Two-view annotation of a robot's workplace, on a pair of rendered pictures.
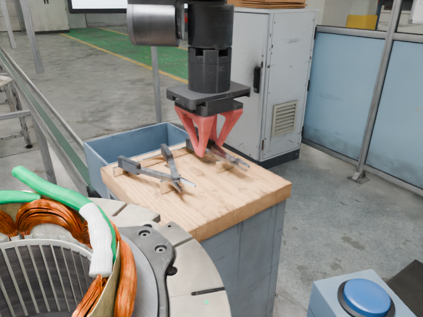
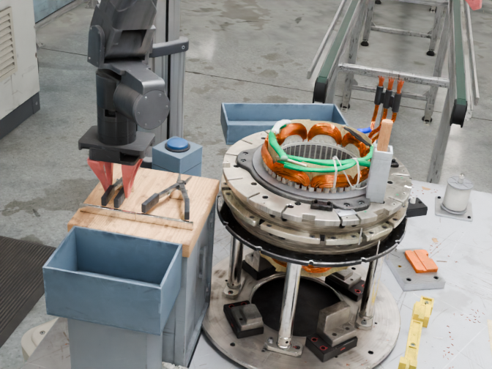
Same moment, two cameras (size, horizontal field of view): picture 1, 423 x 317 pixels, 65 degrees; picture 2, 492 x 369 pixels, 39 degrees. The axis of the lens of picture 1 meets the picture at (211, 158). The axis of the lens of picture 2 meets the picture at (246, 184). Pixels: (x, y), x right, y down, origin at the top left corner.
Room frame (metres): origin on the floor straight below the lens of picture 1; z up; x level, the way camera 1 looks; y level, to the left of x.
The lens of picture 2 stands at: (0.96, 0.82, 1.66)
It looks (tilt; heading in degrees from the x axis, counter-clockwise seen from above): 30 degrees down; 226
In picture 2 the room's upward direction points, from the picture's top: 5 degrees clockwise
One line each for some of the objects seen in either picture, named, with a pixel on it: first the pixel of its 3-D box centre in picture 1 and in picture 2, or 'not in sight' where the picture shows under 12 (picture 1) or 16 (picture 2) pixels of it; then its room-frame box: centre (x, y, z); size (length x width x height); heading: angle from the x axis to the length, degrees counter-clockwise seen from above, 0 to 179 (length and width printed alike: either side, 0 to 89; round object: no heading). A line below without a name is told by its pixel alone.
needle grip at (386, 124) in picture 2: not in sight; (384, 138); (0.14, 0.26, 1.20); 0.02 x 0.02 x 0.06
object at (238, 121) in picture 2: not in sight; (277, 173); (-0.01, -0.09, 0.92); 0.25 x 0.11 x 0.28; 146
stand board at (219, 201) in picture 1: (192, 182); (148, 206); (0.41, 0.03, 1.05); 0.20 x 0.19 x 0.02; 38
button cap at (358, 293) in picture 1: (366, 296); (177, 143); (0.22, -0.14, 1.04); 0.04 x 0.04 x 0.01
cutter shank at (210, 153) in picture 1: (218, 155); not in sight; (0.42, -0.01, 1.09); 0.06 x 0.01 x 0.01; 48
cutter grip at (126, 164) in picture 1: (129, 165); (187, 209); (0.39, 0.11, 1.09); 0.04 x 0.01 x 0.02; 53
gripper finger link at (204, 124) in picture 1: (207, 124); (118, 168); (0.45, 0.01, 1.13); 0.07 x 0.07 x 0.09; 38
